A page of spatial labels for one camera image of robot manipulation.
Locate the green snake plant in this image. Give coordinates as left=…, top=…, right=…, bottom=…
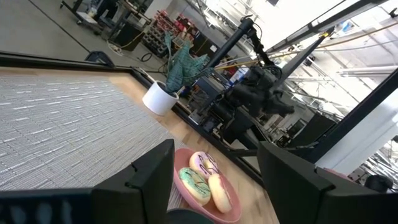
left=164, top=32, right=214, bottom=94

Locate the large green sprinkled donut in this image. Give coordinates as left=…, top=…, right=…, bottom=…
left=178, top=167, right=212, bottom=207

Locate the grey woven placemat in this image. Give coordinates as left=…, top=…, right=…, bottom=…
left=0, top=73, right=187, bottom=210

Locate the black storage box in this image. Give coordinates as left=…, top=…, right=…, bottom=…
left=114, top=21, right=146, bottom=52

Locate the shelf with red bins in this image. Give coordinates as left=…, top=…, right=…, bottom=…
left=141, top=9, right=200, bottom=60

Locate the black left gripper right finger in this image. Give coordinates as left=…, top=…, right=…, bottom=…
left=257, top=141, right=398, bottom=224

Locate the large pink frosted donut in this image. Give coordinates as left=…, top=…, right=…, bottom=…
left=207, top=173, right=233, bottom=214

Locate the pink round plate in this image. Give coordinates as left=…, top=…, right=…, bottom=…
left=172, top=147, right=243, bottom=224

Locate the large lavender chocolate-drizzle donut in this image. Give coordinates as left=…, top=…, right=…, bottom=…
left=188, top=151, right=220, bottom=180

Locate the black aluminium rig frame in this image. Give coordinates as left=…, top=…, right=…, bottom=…
left=0, top=0, right=398, bottom=187

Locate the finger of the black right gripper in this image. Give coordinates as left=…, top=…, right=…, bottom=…
left=262, top=108, right=281, bottom=119
left=271, top=99, right=295, bottom=114

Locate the white plant pot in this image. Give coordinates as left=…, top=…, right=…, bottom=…
left=142, top=80, right=180, bottom=116

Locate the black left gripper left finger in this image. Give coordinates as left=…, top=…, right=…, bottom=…
left=0, top=139, right=175, bottom=224

